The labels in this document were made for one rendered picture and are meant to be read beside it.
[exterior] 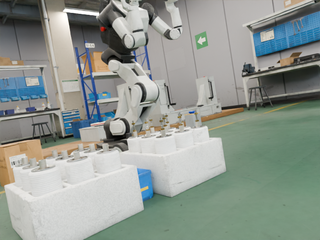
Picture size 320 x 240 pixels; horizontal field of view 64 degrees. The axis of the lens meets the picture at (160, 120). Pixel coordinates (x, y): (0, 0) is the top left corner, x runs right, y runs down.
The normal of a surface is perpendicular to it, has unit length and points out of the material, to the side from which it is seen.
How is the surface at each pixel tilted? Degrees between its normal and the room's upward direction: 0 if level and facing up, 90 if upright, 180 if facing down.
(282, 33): 90
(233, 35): 90
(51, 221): 90
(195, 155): 90
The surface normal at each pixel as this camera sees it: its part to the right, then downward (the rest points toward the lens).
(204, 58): -0.74, 0.16
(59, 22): 0.66, -0.07
